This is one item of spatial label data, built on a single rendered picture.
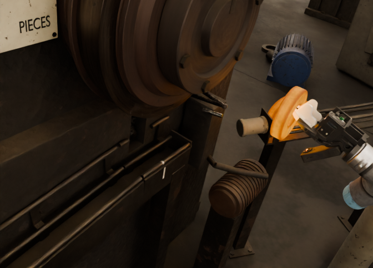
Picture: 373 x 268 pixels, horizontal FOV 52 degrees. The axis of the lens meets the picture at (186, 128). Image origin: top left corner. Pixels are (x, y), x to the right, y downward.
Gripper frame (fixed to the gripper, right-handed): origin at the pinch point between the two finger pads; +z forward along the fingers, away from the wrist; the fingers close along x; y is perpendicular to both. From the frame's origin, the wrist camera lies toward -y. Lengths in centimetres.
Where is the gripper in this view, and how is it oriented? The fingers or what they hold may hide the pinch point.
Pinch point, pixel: (291, 107)
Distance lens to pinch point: 110.3
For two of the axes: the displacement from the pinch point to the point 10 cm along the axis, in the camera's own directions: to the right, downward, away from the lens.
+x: -5.9, 3.7, -7.2
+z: -7.1, -6.7, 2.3
